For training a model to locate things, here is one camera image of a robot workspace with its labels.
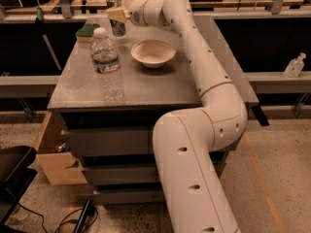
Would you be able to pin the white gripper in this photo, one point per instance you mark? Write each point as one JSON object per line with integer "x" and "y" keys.
{"x": 137, "y": 13}

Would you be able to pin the black tray stand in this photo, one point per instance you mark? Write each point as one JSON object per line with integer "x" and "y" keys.
{"x": 15, "y": 177}

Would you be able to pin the grey drawer cabinet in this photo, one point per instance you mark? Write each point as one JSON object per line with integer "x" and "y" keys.
{"x": 113, "y": 139}

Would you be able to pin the white bowl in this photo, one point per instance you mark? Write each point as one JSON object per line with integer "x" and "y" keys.
{"x": 153, "y": 53}

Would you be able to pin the wooden open drawer box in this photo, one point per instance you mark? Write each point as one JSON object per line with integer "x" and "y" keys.
{"x": 57, "y": 162}

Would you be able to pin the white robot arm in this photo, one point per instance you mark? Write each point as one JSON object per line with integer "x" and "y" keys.
{"x": 184, "y": 139}

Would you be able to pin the green yellow sponge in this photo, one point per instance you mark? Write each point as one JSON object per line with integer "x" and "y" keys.
{"x": 85, "y": 34}

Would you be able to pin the redbull can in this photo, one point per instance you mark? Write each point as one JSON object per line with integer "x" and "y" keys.
{"x": 118, "y": 28}

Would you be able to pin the clear plastic water bottle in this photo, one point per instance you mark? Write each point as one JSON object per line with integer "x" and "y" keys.
{"x": 106, "y": 64}

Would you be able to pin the hand sanitizer bottle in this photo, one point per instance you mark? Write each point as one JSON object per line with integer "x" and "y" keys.
{"x": 295, "y": 66}

